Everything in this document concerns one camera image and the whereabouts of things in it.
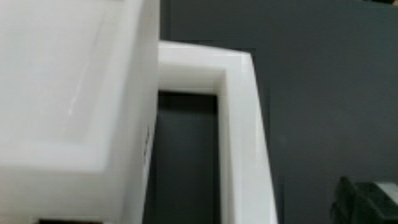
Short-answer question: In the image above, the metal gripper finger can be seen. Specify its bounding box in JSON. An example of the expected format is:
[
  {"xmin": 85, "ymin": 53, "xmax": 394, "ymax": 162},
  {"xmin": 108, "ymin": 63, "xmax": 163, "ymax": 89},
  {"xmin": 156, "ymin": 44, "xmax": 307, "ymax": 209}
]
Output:
[{"xmin": 330, "ymin": 177, "xmax": 398, "ymax": 224}]

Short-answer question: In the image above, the white drawer cabinet box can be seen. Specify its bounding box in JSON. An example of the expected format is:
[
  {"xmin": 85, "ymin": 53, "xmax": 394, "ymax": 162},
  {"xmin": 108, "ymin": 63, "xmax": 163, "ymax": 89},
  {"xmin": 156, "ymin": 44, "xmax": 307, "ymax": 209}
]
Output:
[{"xmin": 0, "ymin": 0, "xmax": 160, "ymax": 224}]

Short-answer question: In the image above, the white front fence rail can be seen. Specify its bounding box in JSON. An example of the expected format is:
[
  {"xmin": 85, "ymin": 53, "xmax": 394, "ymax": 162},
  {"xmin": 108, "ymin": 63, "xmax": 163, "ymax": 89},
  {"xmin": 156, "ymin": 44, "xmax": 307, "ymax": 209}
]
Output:
[{"xmin": 158, "ymin": 41, "xmax": 279, "ymax": 224}]

